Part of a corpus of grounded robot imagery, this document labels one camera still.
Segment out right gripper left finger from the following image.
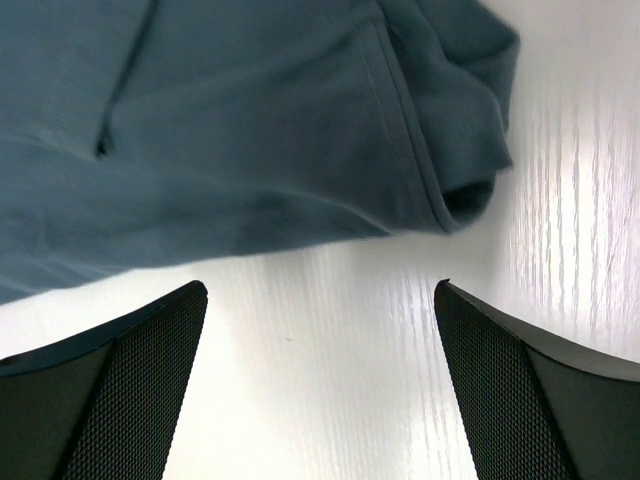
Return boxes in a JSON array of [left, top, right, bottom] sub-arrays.
[[1, 281, 208, 480]]

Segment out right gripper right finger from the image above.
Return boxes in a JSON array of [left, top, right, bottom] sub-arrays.
[[434, 280, 639, 480]]

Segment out blue-grey t-shirt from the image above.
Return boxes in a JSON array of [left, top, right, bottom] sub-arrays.
[[1, 1, 520, 303]]

